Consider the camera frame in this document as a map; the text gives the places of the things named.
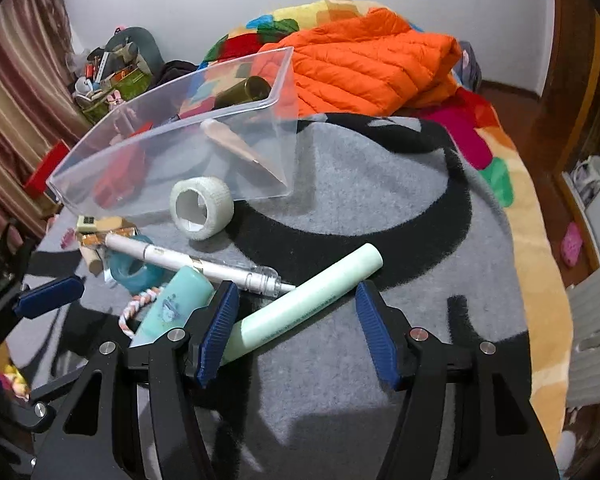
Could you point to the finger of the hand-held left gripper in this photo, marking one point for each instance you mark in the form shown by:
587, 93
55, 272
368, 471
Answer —
40, 417
50, 297

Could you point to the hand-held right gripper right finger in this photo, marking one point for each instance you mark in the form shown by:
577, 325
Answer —
375, 335

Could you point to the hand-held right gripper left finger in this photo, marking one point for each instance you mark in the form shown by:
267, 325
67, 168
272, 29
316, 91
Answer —
217, 330

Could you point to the teal cream tube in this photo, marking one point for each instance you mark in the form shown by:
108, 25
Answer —
172, 305

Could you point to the cork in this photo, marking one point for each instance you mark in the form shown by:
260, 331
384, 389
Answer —
92, 260

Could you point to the light green tube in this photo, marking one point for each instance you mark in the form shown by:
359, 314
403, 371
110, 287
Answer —
310, 300

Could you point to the small gold green box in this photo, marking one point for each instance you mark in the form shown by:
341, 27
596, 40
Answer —
87, 223

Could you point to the teal tape roll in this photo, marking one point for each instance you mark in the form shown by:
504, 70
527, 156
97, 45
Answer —
152, 276

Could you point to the white cosmetic pen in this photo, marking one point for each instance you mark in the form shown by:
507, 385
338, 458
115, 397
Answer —
170, 257

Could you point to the white tape roll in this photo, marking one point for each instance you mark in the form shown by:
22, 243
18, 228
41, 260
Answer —
215, 195

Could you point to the clear plastic storage box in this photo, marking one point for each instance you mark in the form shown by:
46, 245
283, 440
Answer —
260, 160

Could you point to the beige cosmetic tube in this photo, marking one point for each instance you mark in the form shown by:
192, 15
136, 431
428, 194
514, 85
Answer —
230, 142

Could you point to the brown glass bottle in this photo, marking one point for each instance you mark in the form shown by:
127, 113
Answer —
245, 91

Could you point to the yellow pink plush item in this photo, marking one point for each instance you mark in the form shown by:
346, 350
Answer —
12, 380

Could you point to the small pink item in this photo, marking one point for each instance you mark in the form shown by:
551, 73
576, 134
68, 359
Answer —
70, 239

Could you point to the red box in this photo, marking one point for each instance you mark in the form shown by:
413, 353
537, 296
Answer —
45, 170

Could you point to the grey black blanket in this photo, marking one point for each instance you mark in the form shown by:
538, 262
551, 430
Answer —
360, 200

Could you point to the red object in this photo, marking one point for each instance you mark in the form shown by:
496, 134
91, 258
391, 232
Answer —
120, 180

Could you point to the pink rabbit figure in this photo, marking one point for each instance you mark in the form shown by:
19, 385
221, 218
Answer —
114, 97

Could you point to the striped curtain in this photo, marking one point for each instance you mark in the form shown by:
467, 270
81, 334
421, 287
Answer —
10, 90

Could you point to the pink item on floor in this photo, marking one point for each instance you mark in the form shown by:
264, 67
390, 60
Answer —
571, 242

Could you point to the colourful patchwork blanket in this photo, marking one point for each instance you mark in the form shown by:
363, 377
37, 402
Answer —
485, 145

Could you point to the white plastic chair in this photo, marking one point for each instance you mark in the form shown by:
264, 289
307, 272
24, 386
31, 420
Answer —
595, 320

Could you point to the green box of clutter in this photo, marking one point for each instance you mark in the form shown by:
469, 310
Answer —
130, 85

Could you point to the dark cloth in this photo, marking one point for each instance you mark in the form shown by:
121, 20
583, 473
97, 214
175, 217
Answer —
175, 72

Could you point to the grey neck pillow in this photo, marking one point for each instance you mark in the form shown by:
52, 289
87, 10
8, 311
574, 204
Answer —
145, 42

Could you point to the orange down jacket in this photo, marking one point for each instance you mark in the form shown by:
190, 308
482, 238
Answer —
360, 60

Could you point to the grey bag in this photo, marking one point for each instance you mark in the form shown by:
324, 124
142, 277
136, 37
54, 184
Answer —
471, 65

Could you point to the wooden door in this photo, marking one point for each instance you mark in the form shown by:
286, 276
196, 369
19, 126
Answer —
570, 60

